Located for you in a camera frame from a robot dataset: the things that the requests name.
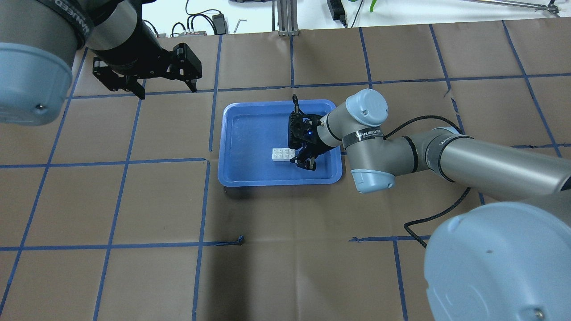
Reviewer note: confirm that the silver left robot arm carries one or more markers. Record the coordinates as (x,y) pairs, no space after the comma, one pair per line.
(39,37)

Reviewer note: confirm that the blue plastic tray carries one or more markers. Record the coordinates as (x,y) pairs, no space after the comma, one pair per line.
(249,133)

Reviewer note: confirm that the white long building block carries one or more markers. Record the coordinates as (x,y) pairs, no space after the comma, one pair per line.
(282,154)

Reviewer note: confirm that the aluminium frame post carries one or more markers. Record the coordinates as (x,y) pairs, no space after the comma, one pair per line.
(285,13)

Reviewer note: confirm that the black power adapter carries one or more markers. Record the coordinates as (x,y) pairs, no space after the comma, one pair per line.
(220,25)

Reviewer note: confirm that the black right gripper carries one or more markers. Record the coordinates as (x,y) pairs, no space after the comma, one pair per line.
(311,141)

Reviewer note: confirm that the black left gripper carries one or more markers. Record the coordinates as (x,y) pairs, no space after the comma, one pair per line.
(132,54)

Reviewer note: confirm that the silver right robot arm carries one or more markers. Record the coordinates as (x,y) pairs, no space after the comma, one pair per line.
(504,261)

